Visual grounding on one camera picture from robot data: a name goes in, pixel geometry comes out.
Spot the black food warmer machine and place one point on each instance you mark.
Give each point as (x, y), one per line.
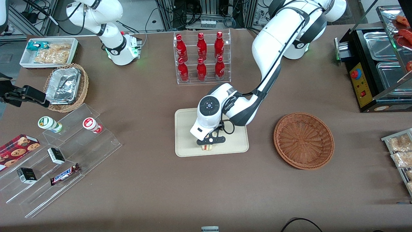
(360, 87)

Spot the aluminium frame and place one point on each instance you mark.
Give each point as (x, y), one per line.
(167, 13)

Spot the stack of foil trays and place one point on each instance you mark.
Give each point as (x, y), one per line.
(62, 85)

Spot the oval wicker basket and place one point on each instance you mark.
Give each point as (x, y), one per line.
(84, 83)

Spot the small black box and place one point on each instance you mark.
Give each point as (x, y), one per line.
(26, 175)
(56, 156)

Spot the red lid yogurt cup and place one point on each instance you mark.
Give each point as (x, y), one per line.
(90, 123)

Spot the white power strip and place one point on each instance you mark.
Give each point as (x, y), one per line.
(208, 23)

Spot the triangular sandwich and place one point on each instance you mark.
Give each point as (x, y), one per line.
(206, 148)

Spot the grey tray with snack bags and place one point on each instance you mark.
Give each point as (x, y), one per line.
(399, 172)

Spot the clear cracker bag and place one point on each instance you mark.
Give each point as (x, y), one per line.
(61, 47)
(51, 57)

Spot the red cola bottle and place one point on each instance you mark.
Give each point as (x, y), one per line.
(182, 48)
(219, 45)
(202, 46)
(201, 70)
(220, 69)
(183, 71)

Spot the clear acrylic stepped display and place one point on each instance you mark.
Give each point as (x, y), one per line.
(96, 148)

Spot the round brown wicker basket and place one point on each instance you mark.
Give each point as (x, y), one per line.
(304, 140)

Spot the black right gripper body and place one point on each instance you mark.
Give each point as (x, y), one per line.
(10, 95)

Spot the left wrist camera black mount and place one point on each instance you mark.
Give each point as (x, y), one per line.
(210, 140)

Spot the green lid yogurt cup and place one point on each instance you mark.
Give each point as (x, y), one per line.
(48, 123)

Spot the steel pan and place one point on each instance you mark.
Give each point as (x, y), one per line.
(391, 75)
(379, 45)

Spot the clear fried snack bag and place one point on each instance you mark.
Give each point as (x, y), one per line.
(402, 159)
(410, 186)
(399, 143)
(409, 174)

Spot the beige plastic tray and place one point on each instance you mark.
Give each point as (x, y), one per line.
(185, 141)

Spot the clear acrylic bottle rack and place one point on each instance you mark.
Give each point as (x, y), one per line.
(193, 82)

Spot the Snickers bar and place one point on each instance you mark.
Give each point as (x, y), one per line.
(64, 174)

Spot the teal snack packet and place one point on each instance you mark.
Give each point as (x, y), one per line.
(33, 45)

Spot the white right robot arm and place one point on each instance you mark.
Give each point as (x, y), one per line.
(96, 13)

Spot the red cookie box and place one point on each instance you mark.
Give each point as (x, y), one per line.
(17, 149)

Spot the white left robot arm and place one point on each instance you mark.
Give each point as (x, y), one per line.
(273, 42)

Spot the white rectangular snack bin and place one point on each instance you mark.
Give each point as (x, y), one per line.
(25, 61)

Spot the grey white device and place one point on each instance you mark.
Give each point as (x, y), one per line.
(210, 229)

